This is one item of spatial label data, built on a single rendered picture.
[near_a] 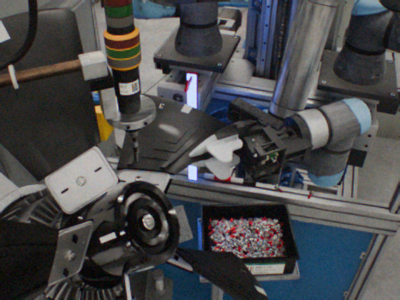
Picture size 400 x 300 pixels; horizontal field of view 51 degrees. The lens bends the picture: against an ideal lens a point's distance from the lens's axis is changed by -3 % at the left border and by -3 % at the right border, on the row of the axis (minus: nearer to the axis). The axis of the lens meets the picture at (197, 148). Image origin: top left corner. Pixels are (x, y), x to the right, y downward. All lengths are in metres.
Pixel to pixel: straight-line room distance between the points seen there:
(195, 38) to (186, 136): 0.57
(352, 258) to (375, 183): 1.25
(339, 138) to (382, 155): 1.92
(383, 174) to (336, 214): 1.47
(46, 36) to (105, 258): 0.33
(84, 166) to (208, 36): 0.79
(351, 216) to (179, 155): 0.58
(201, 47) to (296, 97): 0.49
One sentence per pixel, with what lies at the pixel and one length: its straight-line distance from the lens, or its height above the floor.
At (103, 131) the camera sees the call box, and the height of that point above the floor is 1.02.
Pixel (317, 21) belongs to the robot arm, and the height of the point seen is 1.34.
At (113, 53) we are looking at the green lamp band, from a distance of 0.53.
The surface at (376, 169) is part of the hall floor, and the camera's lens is 2.64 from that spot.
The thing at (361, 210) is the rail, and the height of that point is 0.86.
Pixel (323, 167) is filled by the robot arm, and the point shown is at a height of 1.08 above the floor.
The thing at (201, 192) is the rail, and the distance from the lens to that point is 1.18.
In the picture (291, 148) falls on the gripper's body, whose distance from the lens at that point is 0.77.
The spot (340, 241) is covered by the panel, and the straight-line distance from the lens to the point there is 1.28.
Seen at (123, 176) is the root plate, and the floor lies 1.19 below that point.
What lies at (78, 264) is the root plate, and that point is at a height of 1.19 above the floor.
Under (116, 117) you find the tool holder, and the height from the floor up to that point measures 1.34.
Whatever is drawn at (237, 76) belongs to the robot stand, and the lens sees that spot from 1.41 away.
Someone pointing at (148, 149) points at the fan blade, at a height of 1.19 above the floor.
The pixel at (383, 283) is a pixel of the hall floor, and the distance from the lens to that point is 2.14.
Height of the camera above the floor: 1.68
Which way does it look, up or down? 41 degrees down
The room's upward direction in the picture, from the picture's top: straight up
